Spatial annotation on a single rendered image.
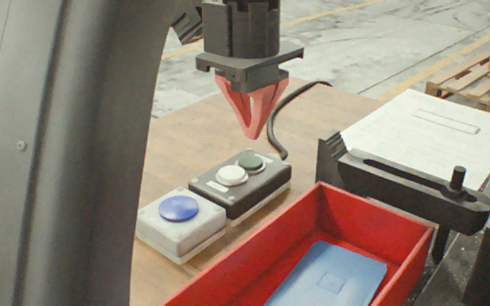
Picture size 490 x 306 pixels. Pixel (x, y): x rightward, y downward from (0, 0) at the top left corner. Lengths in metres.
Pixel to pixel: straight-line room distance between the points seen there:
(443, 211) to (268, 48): 0.22
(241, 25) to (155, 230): 0.21
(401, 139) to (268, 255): 0.34
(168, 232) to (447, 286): 0.26
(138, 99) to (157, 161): 0.45
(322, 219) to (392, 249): 0.08
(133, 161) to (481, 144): 0.62
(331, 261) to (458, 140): 0.35
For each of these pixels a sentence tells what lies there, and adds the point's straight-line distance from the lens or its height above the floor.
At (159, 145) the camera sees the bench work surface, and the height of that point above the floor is 0.90.
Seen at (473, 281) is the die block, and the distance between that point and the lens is 0.42.
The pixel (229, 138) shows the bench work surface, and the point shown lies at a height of 0.90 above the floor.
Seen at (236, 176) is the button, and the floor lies 0.94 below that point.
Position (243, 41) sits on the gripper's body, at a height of 1.08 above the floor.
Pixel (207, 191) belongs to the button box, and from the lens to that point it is 0.49.
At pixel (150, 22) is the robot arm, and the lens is 0.16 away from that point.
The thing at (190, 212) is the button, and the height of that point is 0.94.
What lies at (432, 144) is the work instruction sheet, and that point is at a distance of 0.69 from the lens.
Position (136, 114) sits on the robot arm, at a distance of 0.16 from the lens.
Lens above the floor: 1.20
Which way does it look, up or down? 29 degrees down
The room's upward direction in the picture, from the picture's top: straight up
